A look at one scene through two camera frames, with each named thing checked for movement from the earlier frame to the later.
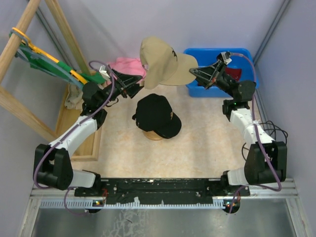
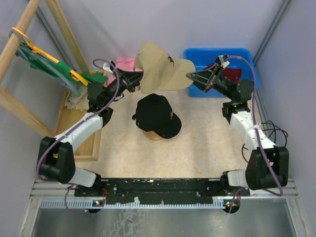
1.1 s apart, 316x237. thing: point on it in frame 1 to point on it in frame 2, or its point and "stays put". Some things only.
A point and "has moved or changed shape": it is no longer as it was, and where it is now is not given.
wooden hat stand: x=152 y=135 stays put
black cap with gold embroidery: x=154 y=113 stays put
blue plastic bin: x=241 y=58 stays put
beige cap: x=164 y=65 has moved or changed shape
